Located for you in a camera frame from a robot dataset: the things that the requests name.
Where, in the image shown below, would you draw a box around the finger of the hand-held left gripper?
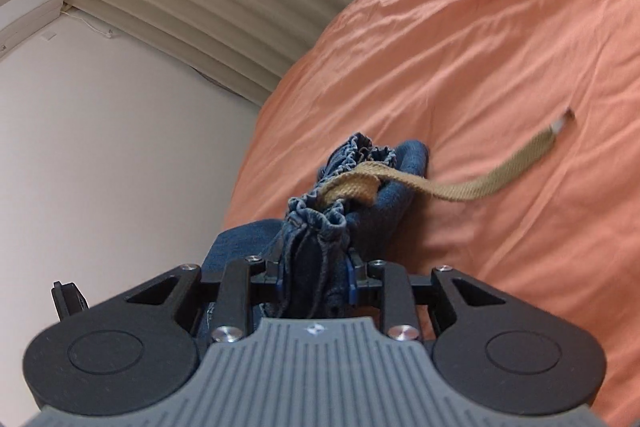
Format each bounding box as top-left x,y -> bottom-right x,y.
51,281 -> 90,323

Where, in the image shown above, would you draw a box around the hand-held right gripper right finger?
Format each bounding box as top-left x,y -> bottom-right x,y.
344,257 -> 507,343

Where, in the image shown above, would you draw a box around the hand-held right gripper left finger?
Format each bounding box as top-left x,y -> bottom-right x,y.
126,256 -> 288,345

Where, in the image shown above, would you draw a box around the blue denim pants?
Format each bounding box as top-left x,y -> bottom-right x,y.
197,133 -> 431,339

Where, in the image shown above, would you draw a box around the tan woven belt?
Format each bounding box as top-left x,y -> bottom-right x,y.
320,107 -> 575,208

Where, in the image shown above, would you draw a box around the orange bed sheet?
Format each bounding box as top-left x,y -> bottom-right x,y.
215,0 -> 640,427

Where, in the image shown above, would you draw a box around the thin white cord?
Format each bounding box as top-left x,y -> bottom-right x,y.
62,4 -> 116,39

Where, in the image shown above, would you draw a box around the white window frame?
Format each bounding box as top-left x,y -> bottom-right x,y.
0,0 -> 64,60

